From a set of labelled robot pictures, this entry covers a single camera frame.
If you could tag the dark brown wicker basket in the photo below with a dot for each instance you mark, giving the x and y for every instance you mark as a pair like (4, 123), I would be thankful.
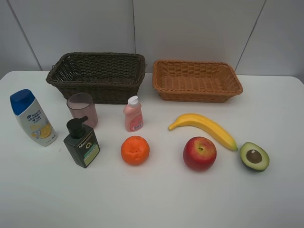
(110, 78)

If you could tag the small pink lotion bottle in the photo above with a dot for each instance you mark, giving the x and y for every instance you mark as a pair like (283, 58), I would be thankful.
(133, 114)

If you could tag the halved avocado with pit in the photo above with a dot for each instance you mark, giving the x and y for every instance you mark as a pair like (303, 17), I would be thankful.
(254, 157)

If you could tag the light brown wicker basket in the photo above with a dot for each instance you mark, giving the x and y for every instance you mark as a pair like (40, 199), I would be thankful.
(195, 81)

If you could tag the yellow banana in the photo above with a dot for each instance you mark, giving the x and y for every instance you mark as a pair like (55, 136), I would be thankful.
(209, 126)

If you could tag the red apple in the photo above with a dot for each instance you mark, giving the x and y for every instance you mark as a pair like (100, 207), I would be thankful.
(199, 153)

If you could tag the orange mandarin fruit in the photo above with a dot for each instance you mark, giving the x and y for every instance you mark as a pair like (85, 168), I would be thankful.
(135, 150)

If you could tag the translucent pink plastic cup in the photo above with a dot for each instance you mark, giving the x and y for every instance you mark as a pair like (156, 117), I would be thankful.
(80, 105)

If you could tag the dark green pump bottle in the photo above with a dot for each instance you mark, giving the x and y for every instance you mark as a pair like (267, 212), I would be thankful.
(81, 142)

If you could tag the white shampoo bottle blue cap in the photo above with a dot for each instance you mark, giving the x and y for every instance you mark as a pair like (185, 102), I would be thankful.
(32, 118)

